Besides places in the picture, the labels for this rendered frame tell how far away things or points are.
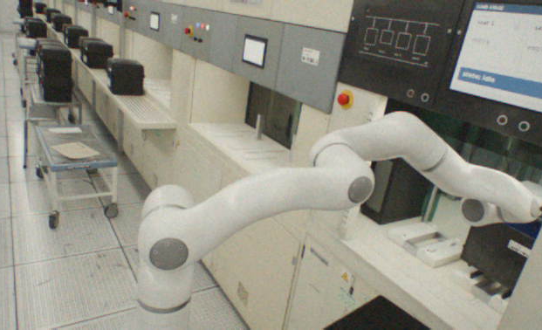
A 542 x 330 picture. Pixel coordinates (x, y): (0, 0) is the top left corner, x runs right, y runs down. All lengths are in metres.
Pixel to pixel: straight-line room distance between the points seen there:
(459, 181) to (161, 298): 0.72
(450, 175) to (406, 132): 0.17
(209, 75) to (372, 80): 1.52
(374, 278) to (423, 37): 0.75
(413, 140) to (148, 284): 0.64
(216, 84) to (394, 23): 1.62
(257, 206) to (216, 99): 1.93
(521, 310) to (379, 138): 0.50
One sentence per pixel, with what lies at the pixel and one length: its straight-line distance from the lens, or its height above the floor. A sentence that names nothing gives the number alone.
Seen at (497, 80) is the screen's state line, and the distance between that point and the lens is 1.07.
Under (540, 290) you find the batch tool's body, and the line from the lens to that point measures 1.03.
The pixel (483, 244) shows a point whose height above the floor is 1.03.
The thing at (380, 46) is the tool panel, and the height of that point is 1.54.
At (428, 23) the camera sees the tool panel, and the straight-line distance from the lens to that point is 1.20.
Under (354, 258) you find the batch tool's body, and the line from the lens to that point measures 1.42.
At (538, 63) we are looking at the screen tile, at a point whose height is 1.57.
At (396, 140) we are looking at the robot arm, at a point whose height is 1.37.
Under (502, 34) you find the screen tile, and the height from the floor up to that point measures 1.62.
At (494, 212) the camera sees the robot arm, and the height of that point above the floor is 1.21.
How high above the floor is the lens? 1.56
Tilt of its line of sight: 20 degrees down
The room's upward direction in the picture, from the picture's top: 9 degrees clockwise
